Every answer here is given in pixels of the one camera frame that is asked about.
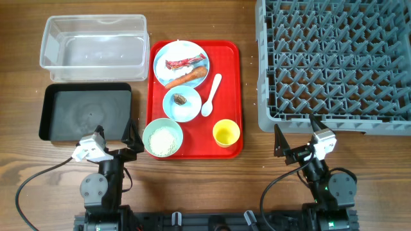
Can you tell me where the black tray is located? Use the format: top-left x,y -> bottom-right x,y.
39,83 -> 132,142

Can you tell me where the large light blue plate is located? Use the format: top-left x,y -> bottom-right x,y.
153,40 -> 211,88

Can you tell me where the clear plastic bin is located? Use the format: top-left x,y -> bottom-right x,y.
39,14 -> 150,82

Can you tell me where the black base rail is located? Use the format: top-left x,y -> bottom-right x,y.
73,210 -> 359,231

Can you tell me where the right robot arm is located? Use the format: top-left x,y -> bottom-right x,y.
267,114 -> 360,231

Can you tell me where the white plastic spoon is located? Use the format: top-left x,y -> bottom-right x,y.
201,73 -> 222,117

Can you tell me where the orange carrot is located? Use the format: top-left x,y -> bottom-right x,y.
165,66 -> 208,89

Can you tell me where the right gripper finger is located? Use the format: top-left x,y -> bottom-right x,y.
274,124 -> 290,157
309,114 -> 325,132

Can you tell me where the red snack wrapper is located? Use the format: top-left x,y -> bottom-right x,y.
165,53 -> 206,70

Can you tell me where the white crumpled tissue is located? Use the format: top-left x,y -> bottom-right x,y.
153,40 -> 203,85

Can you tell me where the small light blue bowl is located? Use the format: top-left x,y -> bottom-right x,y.
162,85 -> 202,123

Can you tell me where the grey dishwasher rack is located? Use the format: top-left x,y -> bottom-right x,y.
255,0 -> 410,136

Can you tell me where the yellow plastic cup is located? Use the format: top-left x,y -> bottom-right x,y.
213,119 -> 241,148

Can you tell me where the mint green bowl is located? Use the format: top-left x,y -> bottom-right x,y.
143,118 -> 184,157

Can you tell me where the red serving tray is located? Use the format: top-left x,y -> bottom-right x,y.
146,39 -> 243,160

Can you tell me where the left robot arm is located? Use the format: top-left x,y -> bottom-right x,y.
73,119 -> 144,231

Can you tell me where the white rice pile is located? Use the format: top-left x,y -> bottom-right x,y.
148,126 -> 177,157

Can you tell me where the brown food scrap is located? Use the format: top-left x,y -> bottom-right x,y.
173,94 -> 187,105

